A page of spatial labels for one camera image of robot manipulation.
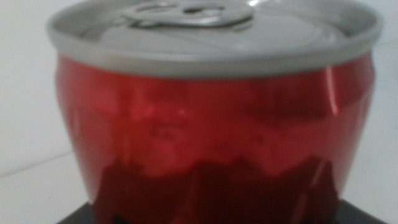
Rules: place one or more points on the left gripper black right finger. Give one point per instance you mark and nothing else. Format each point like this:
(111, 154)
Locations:
(354, 216)

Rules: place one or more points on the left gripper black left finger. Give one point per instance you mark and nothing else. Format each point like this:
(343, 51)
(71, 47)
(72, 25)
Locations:
(84, 216)

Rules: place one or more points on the red soda can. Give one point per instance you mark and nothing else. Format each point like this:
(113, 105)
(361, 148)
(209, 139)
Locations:
(211, 124)

